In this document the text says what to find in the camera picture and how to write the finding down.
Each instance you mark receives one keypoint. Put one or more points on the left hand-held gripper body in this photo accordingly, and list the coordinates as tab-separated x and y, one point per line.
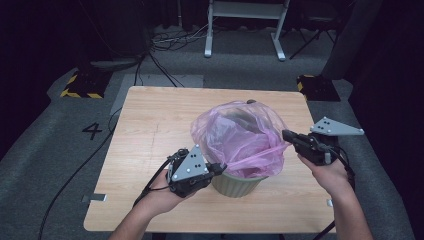
190	165

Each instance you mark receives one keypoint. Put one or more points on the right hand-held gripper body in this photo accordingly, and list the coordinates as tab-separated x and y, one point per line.
316	150

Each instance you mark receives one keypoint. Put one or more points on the green plastic bucket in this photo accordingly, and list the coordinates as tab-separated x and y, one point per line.
236	186

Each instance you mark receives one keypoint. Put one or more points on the pink plastic bag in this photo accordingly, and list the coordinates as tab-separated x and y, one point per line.
233	143

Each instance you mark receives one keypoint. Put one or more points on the person's right hand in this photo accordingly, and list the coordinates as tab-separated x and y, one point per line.
333	178

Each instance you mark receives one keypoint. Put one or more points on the person's left hand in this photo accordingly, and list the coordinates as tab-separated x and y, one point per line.
160	200

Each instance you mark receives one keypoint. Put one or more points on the dark round table grommet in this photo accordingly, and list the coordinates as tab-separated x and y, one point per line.
251	101

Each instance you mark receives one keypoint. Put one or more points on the small grey tape piece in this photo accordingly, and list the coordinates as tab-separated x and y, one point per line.
330	202

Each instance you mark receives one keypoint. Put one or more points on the black yellow striped floor base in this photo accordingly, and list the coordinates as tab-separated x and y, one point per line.
86	85
318	88

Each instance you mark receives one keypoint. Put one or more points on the black tripod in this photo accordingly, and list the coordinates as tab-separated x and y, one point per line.
311	41

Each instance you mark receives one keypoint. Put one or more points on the grey tape strip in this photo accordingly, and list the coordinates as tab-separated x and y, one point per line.
95	198

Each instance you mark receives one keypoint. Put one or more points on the grey column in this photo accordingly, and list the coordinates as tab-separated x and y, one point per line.
350	40

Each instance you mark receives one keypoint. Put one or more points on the white metal stand frame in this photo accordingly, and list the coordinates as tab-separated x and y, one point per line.
245	10

